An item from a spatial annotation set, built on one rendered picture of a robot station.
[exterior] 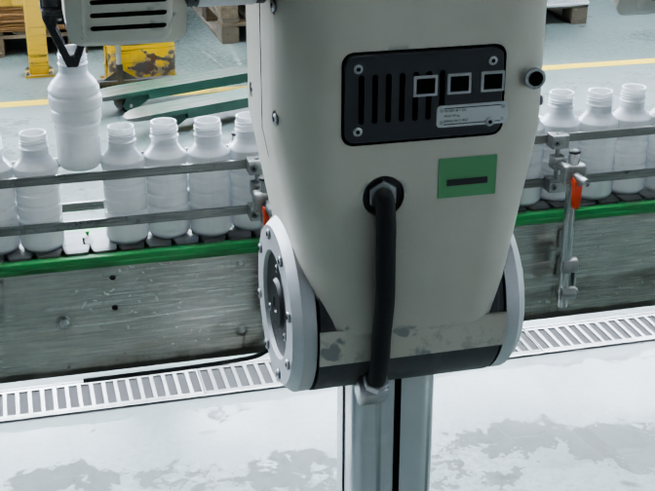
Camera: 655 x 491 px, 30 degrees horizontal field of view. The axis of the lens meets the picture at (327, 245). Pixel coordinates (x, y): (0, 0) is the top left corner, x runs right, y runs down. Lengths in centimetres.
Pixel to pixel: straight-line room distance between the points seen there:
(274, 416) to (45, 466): 60
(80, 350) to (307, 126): 87
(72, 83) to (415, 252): 75
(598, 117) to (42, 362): 89
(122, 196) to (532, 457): 168
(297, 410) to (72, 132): 174
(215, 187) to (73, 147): 20
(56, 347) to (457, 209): 87
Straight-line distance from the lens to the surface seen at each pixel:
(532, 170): 184
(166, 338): 176
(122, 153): 169
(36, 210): 169
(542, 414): 330
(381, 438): 115
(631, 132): 189
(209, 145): 170
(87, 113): 166
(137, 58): 627
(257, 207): 164
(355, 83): 95
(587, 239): 190
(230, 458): 308
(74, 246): 173
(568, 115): 186
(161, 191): 171
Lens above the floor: 166
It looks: 23 degrees down
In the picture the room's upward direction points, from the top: straight up
